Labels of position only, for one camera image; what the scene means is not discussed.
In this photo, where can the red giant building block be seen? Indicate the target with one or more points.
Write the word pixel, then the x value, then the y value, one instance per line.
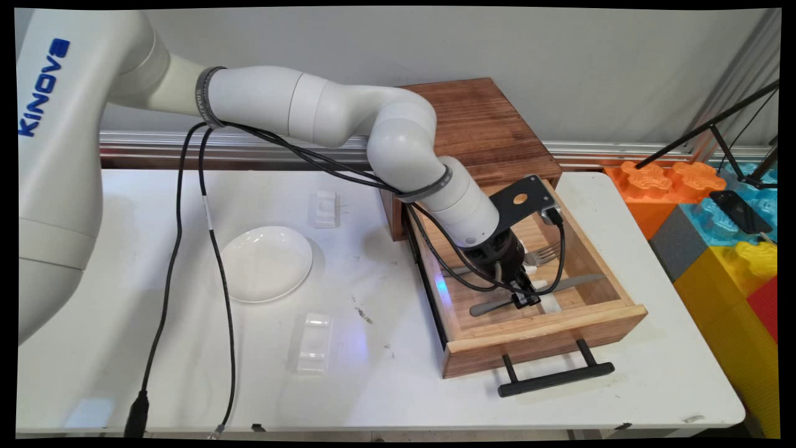
pixel 766 308

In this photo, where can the black tripod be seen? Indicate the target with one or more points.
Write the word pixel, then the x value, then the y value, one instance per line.
pixel 703 129

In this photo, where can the white round plate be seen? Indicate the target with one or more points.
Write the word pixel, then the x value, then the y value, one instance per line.
pixel 267 264

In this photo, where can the orange giant building block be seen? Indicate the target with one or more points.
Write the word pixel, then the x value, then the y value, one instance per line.
pixel 653 186

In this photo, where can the blue giant building block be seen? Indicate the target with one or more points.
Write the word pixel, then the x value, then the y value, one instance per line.
pixel 709 227

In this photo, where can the steel fork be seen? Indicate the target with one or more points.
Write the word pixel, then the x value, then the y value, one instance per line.
pixel 547 252

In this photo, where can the light wooden drawer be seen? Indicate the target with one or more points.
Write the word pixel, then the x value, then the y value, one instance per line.
pixel 597 274

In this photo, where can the grey giant building block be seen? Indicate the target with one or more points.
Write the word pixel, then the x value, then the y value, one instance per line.
pixel 681 246

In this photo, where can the clear plastic cutlery rest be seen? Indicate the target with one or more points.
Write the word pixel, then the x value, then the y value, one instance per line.
pixel 314 345

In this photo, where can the grey curtain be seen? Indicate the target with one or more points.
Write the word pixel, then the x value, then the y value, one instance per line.
pixel 746 74

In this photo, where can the aluminium wall rail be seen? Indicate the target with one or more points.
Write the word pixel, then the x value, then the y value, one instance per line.
pixel 249 147

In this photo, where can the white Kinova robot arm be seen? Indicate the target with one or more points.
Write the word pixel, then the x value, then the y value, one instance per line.
pixel 261 102

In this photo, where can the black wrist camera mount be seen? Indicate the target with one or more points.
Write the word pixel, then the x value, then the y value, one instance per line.
pixel 525 196

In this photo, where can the black table edge clip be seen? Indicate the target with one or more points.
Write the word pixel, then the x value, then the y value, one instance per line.
pixel 622 427
pixel 259 427

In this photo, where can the black phone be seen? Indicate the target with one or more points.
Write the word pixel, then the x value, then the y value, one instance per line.
pixel 739 211

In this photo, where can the dark wooden drawer cabinet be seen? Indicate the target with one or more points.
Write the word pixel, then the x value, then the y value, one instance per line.
pixel 491 124

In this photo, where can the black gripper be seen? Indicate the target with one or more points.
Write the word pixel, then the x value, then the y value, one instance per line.
pixel 497 255

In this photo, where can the steel table knife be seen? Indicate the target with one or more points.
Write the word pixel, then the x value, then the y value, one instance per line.
pixel 578 281

